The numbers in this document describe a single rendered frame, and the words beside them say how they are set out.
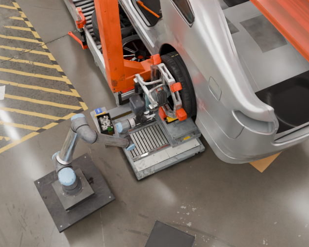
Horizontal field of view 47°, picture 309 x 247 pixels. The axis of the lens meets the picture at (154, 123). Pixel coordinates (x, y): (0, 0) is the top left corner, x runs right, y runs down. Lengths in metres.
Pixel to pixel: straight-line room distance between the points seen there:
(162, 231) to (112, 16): 1.95
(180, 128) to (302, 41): 3.13
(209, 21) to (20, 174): 2.62
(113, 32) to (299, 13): 2.43
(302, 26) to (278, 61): 2.81
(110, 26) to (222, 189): 2.05
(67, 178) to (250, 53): 2.11
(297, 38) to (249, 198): 3.15
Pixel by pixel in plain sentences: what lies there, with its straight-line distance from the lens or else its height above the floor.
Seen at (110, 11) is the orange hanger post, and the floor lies 1.61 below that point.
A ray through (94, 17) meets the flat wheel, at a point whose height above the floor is 0.50.
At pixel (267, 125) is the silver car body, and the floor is 1.40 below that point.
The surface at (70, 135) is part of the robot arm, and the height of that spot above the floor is 1.03.
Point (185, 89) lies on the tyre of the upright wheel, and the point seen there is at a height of 1.09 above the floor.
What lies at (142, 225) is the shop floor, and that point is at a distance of 3.77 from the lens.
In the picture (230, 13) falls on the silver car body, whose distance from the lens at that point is 4.09.
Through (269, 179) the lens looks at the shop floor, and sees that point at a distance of 4.14.
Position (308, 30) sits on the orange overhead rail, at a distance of 0.99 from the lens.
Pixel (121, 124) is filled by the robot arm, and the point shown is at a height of 0.86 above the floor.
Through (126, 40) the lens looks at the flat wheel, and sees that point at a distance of 4.45.
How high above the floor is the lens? 3.62
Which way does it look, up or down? 58 degrees down
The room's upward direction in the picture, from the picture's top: straight up
